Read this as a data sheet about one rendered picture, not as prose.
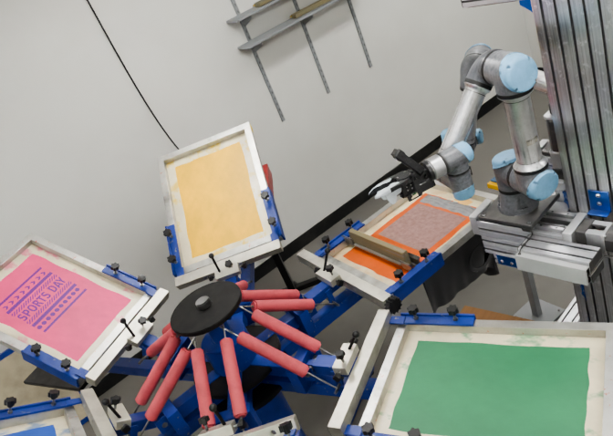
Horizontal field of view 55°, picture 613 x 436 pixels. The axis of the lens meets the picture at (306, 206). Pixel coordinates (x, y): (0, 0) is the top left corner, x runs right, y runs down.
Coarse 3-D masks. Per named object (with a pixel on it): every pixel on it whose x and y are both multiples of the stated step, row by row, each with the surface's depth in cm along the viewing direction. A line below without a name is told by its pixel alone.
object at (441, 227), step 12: (444, 216) 295; (456, 216) 291; (468, 216) 287; (420, 228) 294; (432, 228) 290; (444, 228) 286; (456, 228) 283; (408, 240) 289; (420, 240) 285; (432, 240) 282; (444, 240) 278; (408, 252) 281; (384, 264) 280; (384, 276) 272
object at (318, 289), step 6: (312, 288) 269; (318, 288) 268; (324, 288) 266; (330, 288) 268; (336, 288) 270; (306, 294) 267; (312, 294) 266; (318, 294) 265; (324, 294) 266; (318, 300) 266
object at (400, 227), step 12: (420, 204) 312; (396, 216) 311; (408, 216) 307; (420, 216) 303; (432, 216) 298; (384, 228) 306; (396, 228) 302; (408, 228) 298; (384, 240) 297; (396, 240) 293; (348, 252) 299; (360, 252) 295; (360, 264) 287; (372, 264) 283
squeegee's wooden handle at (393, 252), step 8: (352, 232) 294; (360, 232) 291; (360, 240) 290; (368, 240) 284; (376, 240) 280; (376, 248) 282; (384, 248) 275; (392, 248) 269; (400, 248) 267; (392, 256) 273; (400, 256) 266; (408, 256) 266
